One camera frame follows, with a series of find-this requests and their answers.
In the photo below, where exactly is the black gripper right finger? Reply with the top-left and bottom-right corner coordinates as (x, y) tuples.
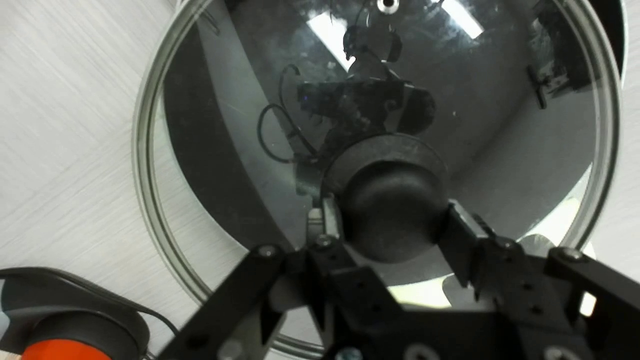
(433, 198), (556, 304)

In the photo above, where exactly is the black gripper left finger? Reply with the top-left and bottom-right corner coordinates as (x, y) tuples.
(303, 193), (404, 315)

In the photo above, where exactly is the glass lid with black knob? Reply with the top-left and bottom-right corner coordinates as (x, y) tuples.
(129, 0), (625, 360)

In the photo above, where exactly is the glass pot lid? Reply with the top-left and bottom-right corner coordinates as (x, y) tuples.
(162, 0), (630, 252)

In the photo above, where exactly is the black round hot plate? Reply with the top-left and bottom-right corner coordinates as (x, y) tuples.
(0, 264), (150, 360)

